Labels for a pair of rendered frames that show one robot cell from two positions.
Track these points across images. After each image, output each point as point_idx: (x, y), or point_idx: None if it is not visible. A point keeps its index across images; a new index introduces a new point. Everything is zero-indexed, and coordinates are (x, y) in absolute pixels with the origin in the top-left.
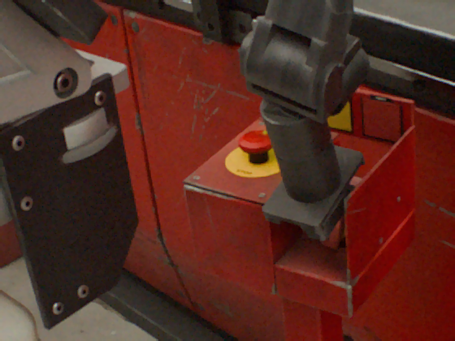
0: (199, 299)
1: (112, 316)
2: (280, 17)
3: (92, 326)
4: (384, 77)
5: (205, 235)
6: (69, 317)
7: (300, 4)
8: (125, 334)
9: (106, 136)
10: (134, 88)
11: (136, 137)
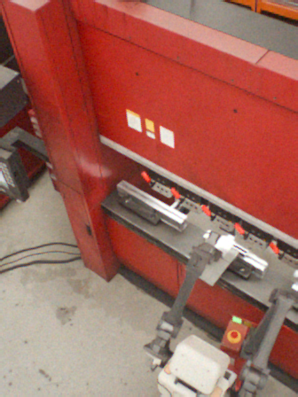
0: (187, 305)
1: (153, 299)
2: (251, 344)
3: (148, 304)
4: (255, 306)
5: (223, 350)
6: (140, 301)
7: (254, 343)
8: (160, 307)
9: (235, 385)
10: (177, 271)
11: (176, 278)
